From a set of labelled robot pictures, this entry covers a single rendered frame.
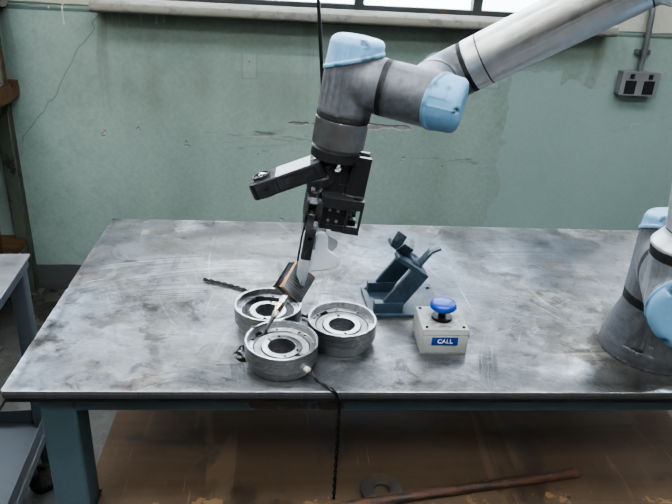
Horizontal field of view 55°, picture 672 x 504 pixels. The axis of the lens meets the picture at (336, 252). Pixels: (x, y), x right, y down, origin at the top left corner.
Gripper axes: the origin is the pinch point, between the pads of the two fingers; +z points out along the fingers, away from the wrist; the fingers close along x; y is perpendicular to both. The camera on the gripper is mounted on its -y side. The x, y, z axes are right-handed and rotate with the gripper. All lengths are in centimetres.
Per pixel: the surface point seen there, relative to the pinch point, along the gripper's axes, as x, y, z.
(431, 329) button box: -8.0, 20.3, 2.6
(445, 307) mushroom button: -6.2, 22.0, -0.4
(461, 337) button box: -8.1, 25.1, 3.2
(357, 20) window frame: 148, 17, -24
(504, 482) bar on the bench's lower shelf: -10.3, 39.0, 28.3
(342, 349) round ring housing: -9.8, 7.5, 6.9
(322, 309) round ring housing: -0.5, 4.7, 6.1
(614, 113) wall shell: 158, 124, -7
